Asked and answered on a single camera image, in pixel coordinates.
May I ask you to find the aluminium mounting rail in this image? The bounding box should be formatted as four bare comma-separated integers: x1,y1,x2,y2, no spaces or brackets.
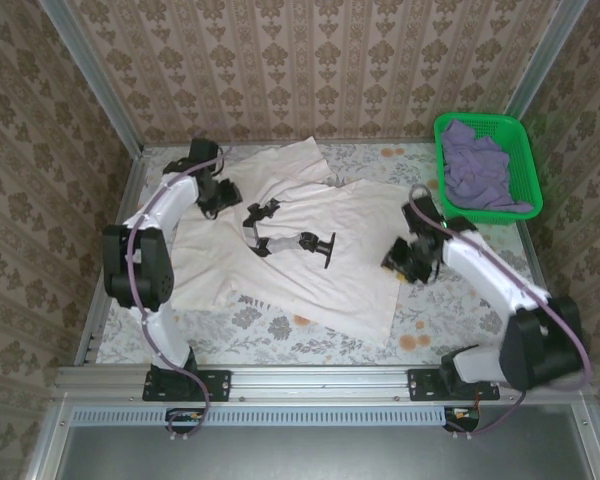
54,365,589,402

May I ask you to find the grey metal sheet panel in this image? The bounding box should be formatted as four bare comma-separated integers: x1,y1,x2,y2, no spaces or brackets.
27,403,600,480

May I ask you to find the small black connector box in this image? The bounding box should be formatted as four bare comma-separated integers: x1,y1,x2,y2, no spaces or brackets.
443,405,481,432
164,407,207,434

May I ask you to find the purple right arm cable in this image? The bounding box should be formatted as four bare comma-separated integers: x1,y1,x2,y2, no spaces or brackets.
408,183,594,437

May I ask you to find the green plastic basket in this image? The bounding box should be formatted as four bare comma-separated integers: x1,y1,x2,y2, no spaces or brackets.
433,112,545,225

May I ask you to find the cream t-shirt with robot print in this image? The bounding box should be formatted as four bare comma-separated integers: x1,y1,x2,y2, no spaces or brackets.
169,135,406,346

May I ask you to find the floral printed table cover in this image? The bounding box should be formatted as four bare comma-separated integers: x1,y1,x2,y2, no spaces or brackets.
94,143,561,365

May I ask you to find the grey slotted cable duct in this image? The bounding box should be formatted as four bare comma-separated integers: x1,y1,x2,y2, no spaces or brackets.
72,407,449,427

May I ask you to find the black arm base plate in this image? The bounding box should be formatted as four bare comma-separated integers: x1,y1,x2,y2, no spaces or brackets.
408,368,501,403
142,368,231,403

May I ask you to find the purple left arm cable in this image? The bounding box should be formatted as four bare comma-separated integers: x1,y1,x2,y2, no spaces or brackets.
124,143,231,445

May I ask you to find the aluminium frame post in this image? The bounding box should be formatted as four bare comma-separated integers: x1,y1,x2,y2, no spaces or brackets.
503,0,589,121
42,0,146,157

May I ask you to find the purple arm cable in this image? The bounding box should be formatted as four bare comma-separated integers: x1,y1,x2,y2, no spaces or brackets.
124,143,231,445
408,183,594,437

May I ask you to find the purple t-shirt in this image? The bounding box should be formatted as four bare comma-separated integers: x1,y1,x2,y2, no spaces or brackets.
439,119,535,212

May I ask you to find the aluminium side rail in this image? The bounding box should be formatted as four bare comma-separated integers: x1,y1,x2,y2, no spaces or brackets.
73,148,151,366
517,219,572,365

